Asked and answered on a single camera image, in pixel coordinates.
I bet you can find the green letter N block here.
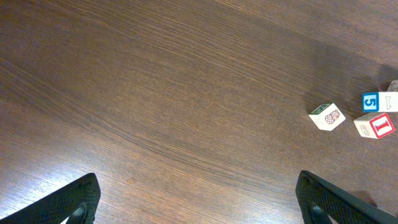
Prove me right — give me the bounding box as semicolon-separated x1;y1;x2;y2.
387;80;398;91

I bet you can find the block with number one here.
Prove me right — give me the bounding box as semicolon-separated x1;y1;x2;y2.
362;91;398;113

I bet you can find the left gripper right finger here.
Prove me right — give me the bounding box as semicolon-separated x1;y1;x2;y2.
295;170;397;224

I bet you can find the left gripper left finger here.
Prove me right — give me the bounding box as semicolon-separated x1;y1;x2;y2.
1;173;101;224

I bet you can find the red letter I block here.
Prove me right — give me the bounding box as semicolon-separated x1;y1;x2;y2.
354;113;396;139

